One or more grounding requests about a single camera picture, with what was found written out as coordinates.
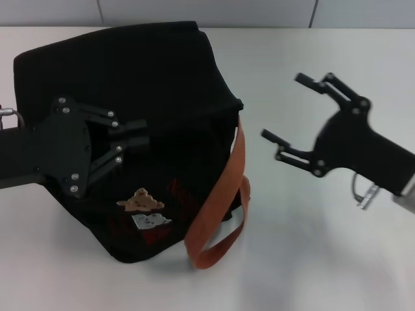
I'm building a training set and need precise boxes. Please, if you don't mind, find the right gripper connector cable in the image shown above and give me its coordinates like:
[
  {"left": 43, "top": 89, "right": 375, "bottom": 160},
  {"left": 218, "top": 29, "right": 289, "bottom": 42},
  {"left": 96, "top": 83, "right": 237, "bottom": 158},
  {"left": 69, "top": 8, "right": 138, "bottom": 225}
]
[{"left": 351, "top": 171, "right": 380, "bottom": 211}]

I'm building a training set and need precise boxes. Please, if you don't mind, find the gripper connector cable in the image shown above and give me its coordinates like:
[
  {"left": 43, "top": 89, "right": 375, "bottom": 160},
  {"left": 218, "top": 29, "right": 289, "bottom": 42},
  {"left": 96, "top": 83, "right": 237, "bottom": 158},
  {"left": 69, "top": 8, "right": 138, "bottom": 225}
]
[
  {"left": 351, "top": 171, "right": 380, "bottom": 211},
  {"left": 0, "top": 105, "right": 26, "bottom": 131}
]

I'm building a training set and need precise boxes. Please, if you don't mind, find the black fabric bag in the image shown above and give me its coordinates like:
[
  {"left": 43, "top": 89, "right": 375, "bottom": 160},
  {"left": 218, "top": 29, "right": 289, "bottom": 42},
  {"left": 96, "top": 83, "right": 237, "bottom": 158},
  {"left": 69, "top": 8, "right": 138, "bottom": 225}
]
[{"left": 12, "top": 21, "right": 252, "bottom": 270}]

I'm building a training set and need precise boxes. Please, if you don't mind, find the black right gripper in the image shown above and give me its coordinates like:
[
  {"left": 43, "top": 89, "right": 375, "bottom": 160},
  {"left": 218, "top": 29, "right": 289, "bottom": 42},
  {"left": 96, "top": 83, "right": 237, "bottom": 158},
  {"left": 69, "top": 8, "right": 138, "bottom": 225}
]
[{"left": 261, "top": 72, "right": 415, "bottom": 197}]

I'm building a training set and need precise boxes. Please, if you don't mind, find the left gripper connector cable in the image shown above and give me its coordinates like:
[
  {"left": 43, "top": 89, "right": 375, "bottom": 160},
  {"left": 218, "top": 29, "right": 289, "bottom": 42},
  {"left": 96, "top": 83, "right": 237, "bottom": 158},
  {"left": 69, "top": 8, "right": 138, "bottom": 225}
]
[{"left": 0, "top": 105, "right": 26, "bottom": 131}]

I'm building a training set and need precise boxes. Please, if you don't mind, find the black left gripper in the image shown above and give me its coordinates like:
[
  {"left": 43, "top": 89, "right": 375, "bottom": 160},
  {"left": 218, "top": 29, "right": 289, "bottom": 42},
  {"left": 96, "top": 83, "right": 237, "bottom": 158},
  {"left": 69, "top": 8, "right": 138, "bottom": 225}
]
[{"left": 0, "top": 95, "right": 151, "bottom": 200}]

